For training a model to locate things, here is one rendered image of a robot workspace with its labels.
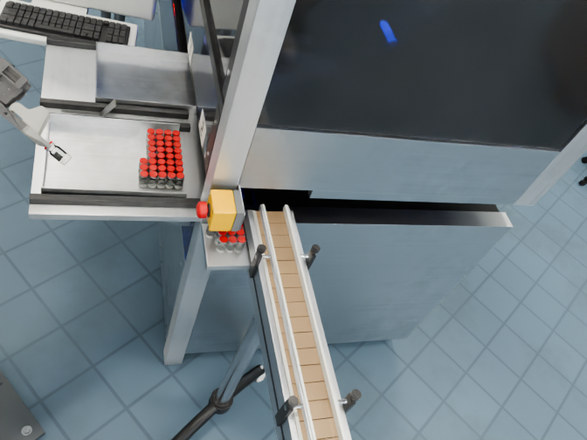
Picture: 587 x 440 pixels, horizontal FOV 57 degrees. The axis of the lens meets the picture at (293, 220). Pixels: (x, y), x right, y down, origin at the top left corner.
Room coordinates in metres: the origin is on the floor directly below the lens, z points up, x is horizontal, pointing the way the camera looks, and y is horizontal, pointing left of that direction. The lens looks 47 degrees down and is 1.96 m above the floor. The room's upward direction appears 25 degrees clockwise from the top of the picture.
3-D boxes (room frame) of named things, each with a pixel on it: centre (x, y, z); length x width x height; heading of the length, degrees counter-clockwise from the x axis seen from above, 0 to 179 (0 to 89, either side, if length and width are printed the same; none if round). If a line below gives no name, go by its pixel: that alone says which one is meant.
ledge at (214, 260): (0.83, 0.11, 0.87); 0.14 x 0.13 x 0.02; 121
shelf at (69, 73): (1.09, 0.54, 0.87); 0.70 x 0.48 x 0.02; 31
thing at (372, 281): (2.00, 0.31, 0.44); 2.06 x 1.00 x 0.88; 31
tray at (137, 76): (1.27, 0.56, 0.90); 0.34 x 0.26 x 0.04; 121
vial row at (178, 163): (1.00, 0.35, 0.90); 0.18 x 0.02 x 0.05; 31
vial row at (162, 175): (0.98, 0.39, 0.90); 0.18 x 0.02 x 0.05; 30
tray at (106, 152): (0.92, 0.49, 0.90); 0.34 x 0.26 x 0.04; 120
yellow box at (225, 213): (0.83, 0.16, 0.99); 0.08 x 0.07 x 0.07; 121
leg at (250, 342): (0.78, -0.04, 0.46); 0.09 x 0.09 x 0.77; 31
